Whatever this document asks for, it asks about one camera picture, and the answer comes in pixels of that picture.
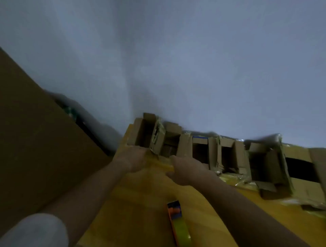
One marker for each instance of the person's right hand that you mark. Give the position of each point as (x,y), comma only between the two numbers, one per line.
(186,171)

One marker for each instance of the person's left hand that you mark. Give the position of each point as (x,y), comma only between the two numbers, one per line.
(132,159)

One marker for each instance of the row of cardboard boxes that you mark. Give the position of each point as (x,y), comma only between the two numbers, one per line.
(183,145)

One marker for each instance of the taped cardboard box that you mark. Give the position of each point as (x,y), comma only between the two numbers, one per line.
(138,132)

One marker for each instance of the orange dispenser with yellow tape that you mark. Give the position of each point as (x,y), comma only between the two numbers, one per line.
(178,224)

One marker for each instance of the person's right forearm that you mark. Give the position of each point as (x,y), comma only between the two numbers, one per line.
(242,216)

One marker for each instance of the person's left forearm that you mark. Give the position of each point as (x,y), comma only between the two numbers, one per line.
(89,193)

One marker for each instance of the large brown cardboard sheet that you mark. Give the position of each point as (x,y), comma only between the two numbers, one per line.
(38,140)

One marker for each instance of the person's white shirt sleeve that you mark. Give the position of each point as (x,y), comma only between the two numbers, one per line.
(33,231)

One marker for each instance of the yellow wooden table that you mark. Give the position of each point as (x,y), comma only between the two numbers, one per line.
(142,203)

